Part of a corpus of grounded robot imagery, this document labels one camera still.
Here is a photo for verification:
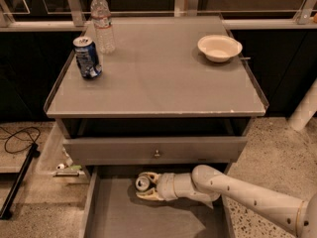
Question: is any open middle drawer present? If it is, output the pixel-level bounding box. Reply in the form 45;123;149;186
79;166;236;238

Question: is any closed top drawer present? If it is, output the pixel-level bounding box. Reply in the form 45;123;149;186
63;136;247;166

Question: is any clear plastic bin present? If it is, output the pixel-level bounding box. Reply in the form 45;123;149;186
36;124;89;184

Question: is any clear plastic water bottle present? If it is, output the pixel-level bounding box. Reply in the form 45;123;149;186
90;0;116;54

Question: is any metal window railing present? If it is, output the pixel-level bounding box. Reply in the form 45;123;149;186
1;0;317;32

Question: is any green soda can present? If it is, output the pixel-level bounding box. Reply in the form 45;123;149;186
135;176;151;192

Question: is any white bowl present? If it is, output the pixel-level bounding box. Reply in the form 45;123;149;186
197;35;243;62

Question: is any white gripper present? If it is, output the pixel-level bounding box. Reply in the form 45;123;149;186
136;172;175;201

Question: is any round metal drawer knob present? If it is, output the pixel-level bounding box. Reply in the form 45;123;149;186
154;150;161;160

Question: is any black cable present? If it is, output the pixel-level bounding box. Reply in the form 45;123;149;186
0;125;42;155

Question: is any white pole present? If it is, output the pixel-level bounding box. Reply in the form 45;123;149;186
288;79;317;131

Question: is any grey drawer cabinet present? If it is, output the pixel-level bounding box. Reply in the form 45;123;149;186
43;15;270;238

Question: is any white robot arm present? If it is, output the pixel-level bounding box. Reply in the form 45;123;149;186
135;165;317;238

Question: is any black floor bar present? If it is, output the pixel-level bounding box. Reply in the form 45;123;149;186
0;143;41;220

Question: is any blue soda can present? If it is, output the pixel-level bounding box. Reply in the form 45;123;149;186
73;36;102;79

